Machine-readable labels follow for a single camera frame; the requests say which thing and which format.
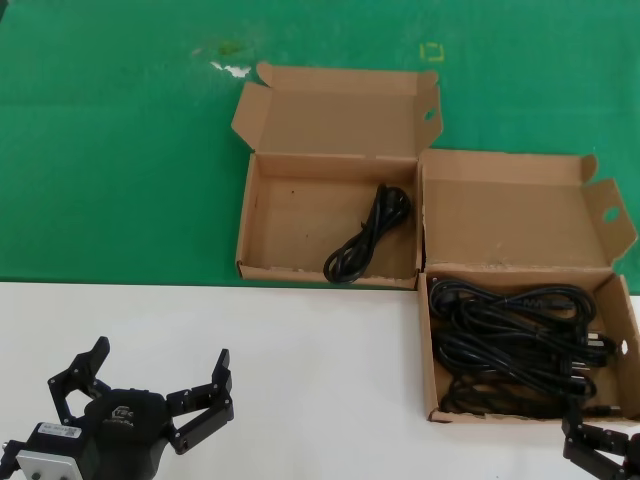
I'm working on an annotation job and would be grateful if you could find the black power cable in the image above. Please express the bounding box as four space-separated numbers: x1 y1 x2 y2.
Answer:
433 319 617 374
429 278 599 326
439 367 624 420
323 183 412 285

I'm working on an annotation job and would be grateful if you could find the right open cardboard box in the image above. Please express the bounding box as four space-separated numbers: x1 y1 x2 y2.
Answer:
417 147 640 425

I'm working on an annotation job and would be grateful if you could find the open cardboard box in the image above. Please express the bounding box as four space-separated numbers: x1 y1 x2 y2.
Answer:
231 60 445 290
417 147 640 425

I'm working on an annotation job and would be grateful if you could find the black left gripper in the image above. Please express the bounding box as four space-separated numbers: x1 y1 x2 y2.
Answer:
47 336 235 479

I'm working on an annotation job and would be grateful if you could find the green table mat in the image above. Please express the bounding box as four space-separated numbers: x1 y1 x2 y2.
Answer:
0 0 640 292

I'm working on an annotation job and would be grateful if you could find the left open cardboard box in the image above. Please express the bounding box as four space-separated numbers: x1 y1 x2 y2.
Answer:
231 60 445 290

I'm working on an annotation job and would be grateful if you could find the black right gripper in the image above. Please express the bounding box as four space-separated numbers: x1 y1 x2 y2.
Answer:
560 399 640 480

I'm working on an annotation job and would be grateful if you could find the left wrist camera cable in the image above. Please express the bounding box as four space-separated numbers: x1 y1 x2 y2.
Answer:
0 438 22 480

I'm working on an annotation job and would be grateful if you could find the left wrist camera silver bracket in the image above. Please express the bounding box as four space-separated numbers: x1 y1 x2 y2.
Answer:
14 422 86 480

